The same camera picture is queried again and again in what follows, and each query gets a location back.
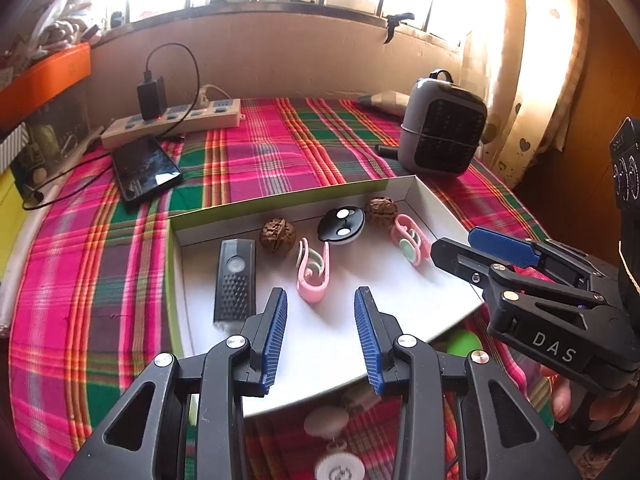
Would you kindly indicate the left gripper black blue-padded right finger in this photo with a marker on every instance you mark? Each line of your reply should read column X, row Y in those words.
column 500, row 435

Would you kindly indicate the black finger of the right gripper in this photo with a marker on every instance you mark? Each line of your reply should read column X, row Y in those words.
column 465, row 262

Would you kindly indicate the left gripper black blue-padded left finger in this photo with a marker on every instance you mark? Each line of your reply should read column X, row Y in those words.
column 144, row 434

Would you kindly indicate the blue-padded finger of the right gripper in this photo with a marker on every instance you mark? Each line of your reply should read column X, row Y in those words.
column 549, row 257

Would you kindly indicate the green cap white bottle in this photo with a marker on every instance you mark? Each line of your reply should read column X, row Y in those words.
column 461, row 342

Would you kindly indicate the brown walnut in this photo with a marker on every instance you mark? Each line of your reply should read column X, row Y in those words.
column 381, row 212
column 278, row 236

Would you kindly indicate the black white round gadget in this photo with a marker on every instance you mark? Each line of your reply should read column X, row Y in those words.
column 341, row 225

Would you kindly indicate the white mushroom shaped object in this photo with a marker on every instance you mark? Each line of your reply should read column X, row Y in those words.
column 326, row 422

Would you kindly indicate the black bike light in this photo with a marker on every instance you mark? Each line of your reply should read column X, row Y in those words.
column 235, row 294

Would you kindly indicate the pink silicone strap clip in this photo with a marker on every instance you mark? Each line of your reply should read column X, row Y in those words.
column 313, row 271

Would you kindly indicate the white round cap jar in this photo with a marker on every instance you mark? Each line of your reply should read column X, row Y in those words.
column 339, row 466

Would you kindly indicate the grey black small heater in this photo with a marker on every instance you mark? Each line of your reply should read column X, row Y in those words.
column 442, row 126

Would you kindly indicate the white shallow cardboard box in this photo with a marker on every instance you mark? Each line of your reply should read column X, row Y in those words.
column 320, row 350

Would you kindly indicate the grey cone shaped object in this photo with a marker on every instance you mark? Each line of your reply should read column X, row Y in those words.
column 389, row 102

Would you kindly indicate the beige heart pattern curtain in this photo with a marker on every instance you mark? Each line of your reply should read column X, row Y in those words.
column 524, row 58

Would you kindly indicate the black window latch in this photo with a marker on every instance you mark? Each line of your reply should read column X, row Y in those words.
column 393, row 21

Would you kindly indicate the black smartphone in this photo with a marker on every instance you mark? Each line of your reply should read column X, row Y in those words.
column 143, row 170

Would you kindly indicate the yellow box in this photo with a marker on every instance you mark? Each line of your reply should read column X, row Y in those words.
column 12, row 216

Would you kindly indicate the beige power strip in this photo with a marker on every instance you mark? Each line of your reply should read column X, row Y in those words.
column 219, row 114

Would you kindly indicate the black charger adapter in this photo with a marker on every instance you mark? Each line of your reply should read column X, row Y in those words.
column 152, row 98

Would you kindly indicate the striped white box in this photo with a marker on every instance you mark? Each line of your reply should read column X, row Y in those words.
column 11, row 146

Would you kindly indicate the orange box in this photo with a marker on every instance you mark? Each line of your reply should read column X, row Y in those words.
column 43, row 82

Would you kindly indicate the black camera unit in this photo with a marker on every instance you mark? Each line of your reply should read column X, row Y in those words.
column 624, row 150

